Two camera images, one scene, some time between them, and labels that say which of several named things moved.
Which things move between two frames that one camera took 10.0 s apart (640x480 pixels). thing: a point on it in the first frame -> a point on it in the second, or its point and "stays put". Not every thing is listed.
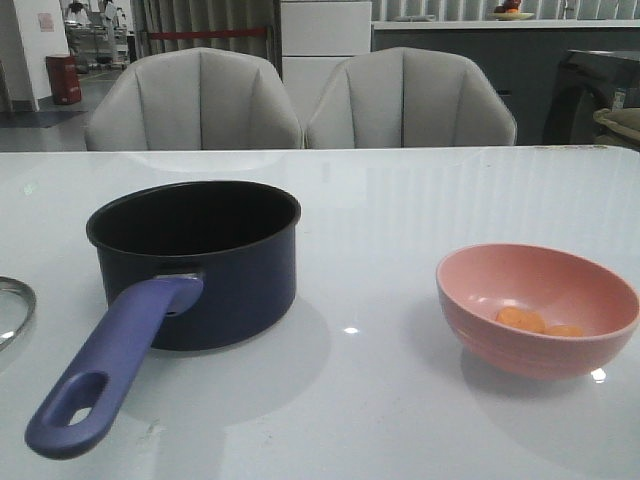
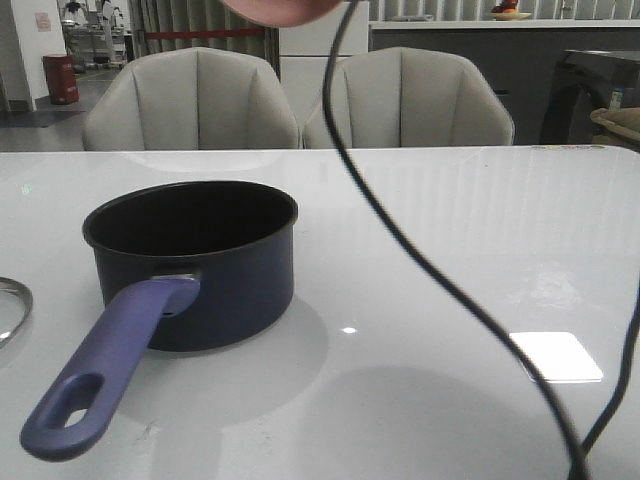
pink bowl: [533, 313] -> [284, 13]
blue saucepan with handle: [185, 266] stays put
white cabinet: [316, 37] stays put
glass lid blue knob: [17, 308] stays put
